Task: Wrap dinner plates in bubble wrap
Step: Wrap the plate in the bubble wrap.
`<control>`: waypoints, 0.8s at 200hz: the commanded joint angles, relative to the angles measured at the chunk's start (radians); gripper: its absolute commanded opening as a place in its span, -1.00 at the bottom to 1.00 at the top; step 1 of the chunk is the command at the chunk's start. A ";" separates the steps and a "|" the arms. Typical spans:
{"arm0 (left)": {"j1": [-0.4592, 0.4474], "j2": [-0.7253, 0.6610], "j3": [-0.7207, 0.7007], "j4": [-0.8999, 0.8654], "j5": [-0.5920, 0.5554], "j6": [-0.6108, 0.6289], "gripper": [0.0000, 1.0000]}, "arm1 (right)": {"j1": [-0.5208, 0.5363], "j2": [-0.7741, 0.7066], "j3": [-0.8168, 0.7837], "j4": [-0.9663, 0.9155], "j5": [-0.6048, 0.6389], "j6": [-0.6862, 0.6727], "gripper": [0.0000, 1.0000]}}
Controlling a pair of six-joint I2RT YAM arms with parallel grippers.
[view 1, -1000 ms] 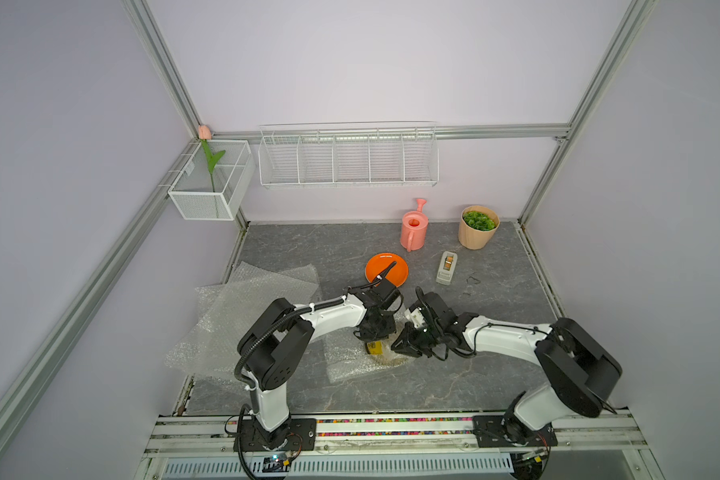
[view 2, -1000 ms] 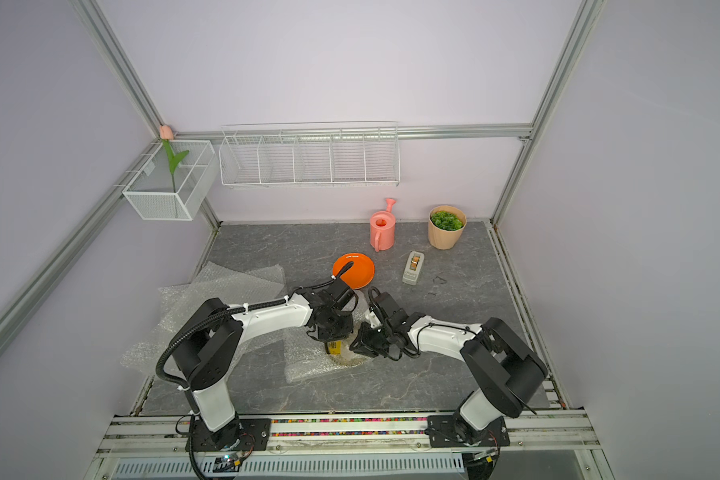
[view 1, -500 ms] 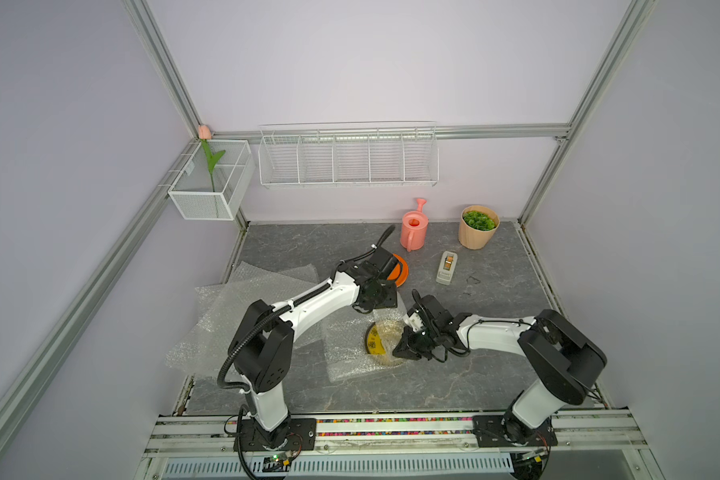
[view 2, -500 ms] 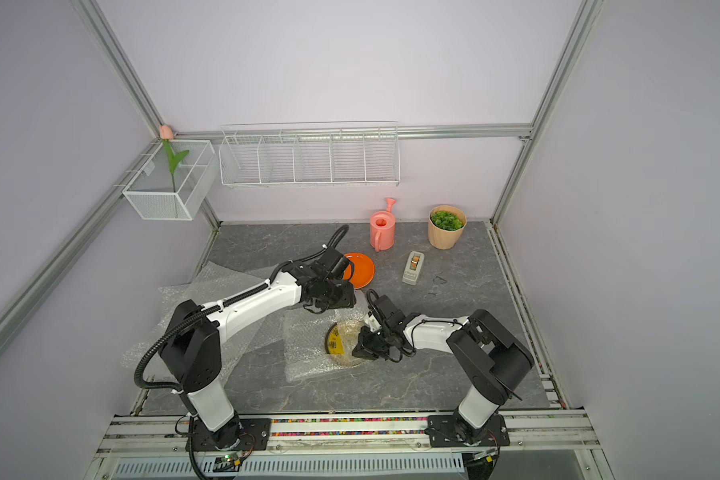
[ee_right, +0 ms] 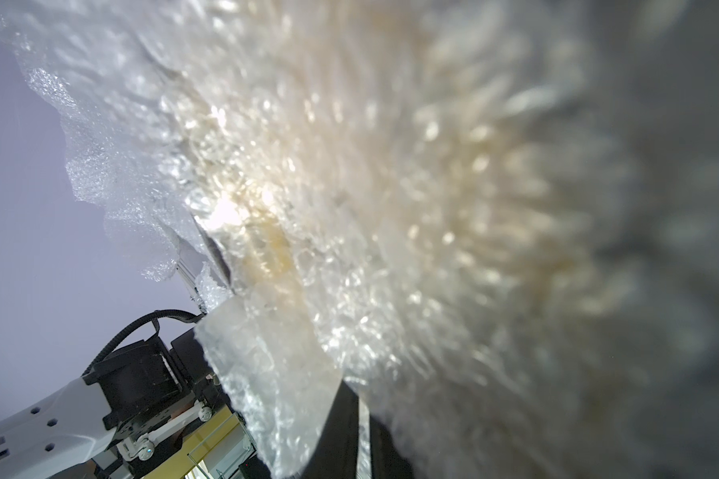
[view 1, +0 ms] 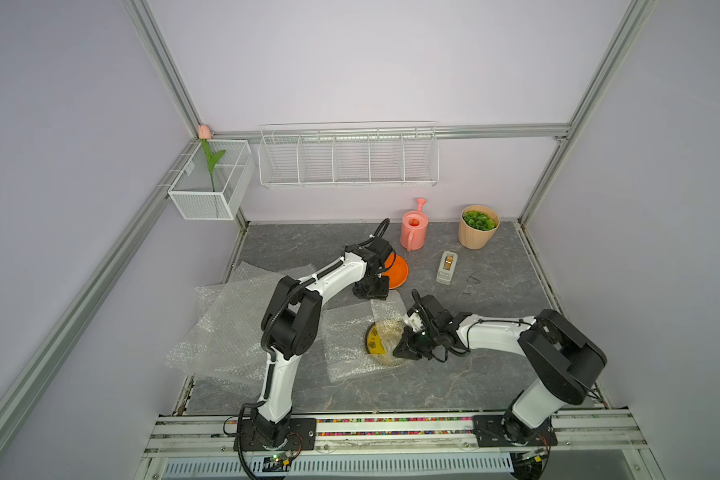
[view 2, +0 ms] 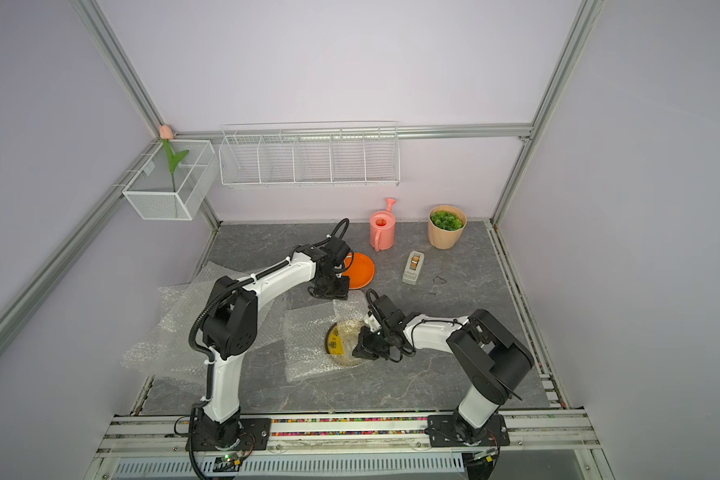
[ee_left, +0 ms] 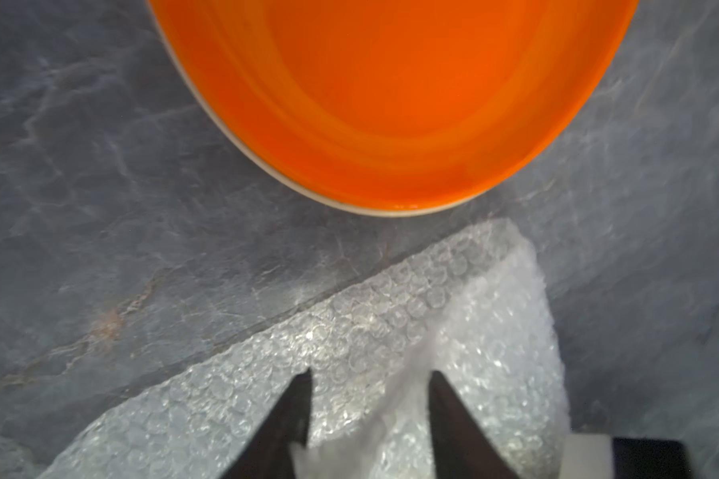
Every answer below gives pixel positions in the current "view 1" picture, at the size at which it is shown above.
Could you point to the bubble wrap sheet pile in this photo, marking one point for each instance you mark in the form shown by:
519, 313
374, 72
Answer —
224, 345

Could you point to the small white wire basket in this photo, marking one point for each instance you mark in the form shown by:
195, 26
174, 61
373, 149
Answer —
191, 190

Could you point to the pink watering can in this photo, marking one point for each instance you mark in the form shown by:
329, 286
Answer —
414, 227

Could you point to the pink artificial tulip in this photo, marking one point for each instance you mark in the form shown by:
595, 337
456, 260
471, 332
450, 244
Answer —
212, 157

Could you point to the orange plate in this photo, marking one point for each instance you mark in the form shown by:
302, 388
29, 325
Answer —
396, 270

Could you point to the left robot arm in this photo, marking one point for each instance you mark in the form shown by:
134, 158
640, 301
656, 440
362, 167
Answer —
291, 323

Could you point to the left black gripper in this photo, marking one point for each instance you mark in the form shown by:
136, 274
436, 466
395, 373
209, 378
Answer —
381, 294

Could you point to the yellow patterned dinner plate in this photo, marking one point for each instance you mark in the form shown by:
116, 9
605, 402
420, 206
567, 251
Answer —
381, 339

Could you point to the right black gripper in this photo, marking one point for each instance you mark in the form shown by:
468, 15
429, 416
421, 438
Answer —
404, 348

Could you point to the potted green plant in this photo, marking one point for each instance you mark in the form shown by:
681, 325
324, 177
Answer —
478, 224

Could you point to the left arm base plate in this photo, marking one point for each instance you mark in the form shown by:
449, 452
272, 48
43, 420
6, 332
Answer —
293, 433

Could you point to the long white wire basket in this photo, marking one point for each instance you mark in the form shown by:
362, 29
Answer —
383, 153

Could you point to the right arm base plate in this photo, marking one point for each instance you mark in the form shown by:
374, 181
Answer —
493, 430

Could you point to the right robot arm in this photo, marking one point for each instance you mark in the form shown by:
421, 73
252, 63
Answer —
566, 362

